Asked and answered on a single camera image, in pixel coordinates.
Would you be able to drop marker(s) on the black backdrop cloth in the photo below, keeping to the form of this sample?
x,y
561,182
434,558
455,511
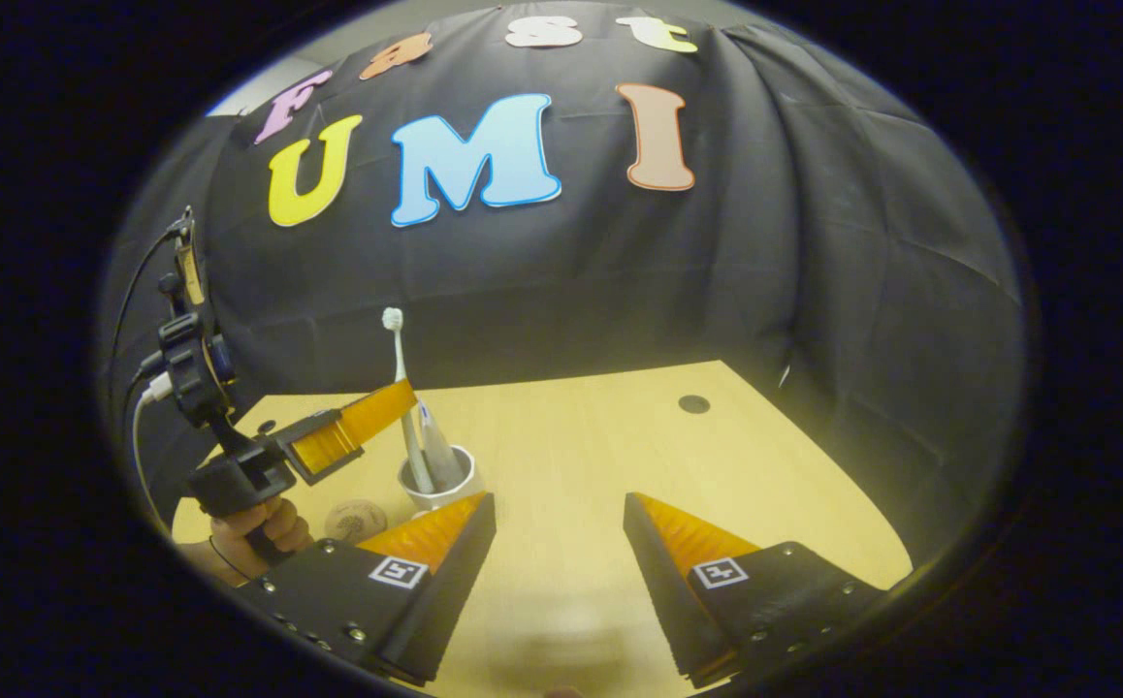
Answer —
x,y
814,291

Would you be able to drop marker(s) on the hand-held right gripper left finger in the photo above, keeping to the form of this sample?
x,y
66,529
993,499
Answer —
x,y
455,591

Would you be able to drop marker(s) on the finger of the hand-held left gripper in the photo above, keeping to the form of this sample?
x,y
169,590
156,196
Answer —
x,y
368,415

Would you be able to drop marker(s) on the light blue toothbrush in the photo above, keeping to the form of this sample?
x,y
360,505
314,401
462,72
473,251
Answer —
x,y
399,359

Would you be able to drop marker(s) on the white toothpaste tube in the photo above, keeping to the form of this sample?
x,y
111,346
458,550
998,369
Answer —
x,y
437,446

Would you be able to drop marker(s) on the round cork coaster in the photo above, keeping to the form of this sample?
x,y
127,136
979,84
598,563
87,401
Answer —
x,y
356,522

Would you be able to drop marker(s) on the thin black wristband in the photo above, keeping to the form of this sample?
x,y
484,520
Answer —
x,y
230,560

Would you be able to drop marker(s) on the light wooden desktop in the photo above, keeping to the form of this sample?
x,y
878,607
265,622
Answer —
x,y
561,465

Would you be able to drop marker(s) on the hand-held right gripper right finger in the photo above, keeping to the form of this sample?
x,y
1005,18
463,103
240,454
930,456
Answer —
x,y
663,591

